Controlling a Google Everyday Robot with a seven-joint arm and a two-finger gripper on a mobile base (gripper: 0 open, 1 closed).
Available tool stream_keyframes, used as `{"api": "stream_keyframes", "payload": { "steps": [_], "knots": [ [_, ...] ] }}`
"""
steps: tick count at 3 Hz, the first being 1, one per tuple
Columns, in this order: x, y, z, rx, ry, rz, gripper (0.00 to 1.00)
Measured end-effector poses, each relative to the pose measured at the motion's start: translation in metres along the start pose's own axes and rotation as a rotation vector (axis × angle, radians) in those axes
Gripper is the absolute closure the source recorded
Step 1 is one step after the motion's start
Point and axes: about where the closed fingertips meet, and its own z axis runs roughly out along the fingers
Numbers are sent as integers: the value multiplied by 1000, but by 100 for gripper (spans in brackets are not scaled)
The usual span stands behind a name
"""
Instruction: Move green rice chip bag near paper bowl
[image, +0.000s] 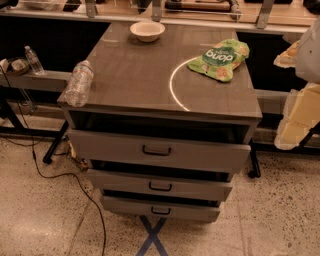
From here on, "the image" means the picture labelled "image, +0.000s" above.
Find green rice chip bag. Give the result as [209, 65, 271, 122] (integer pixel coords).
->
[187, 39, 250, 82]

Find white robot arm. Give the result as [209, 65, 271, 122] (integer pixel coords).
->
[273, 18, 320, 150]

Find white paper bowl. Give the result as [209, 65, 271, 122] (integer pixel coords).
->
[130, 21, 165, 43]

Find grey drawer cabinet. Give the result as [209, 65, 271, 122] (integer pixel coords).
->
[58, 22, 262, 209]

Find top grey drawer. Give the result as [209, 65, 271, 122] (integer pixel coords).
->
[67, 129, 250, 171]

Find grey drawer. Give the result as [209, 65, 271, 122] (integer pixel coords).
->
[86, 169, 232, 201]
[101, 196, 220, 223]
[67, 129, 250, 171]

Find middle grey drawer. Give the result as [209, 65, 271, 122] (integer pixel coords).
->
[86, 169, 232, 201]

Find bottom grey drawer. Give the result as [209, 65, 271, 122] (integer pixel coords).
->
[101, 196, 220, 223]

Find clear plastic water bottle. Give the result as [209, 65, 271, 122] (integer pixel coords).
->
[64, 60, 94, 107]

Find blue tape cross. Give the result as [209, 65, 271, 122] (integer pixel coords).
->
[136, 216, 169, 256]

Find grey side shelf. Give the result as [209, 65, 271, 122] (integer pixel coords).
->
[0, 70, 71, 92]

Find small water bottle on shelf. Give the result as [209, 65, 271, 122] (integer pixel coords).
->
[25, 46, 44, 75]

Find back workbench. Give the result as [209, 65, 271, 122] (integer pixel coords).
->
[0, 0, 317, 33]

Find black floor cable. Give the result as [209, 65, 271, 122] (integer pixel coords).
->
[0, 66, 108, 256]

